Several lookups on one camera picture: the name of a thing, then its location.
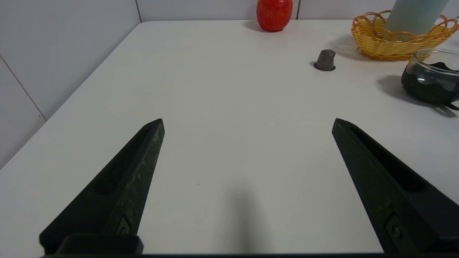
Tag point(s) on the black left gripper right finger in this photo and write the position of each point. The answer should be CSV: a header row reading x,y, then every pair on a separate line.
x,y
394,193

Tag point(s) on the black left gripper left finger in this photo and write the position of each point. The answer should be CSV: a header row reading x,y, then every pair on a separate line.
x,y
114,197

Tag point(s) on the grey-green plastic cup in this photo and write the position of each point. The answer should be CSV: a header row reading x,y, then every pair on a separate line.
x,y
414,16

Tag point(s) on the yellow woven basket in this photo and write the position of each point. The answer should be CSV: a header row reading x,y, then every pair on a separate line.
x,y
398,44

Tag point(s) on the glass cup with black holder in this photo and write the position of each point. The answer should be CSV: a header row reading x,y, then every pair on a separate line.
x,y
430,80

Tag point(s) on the brown coffee capsule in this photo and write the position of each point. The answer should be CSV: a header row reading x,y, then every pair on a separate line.
x,y
325,60

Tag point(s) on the red apple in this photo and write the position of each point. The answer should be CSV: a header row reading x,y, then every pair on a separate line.
x,y
274,14

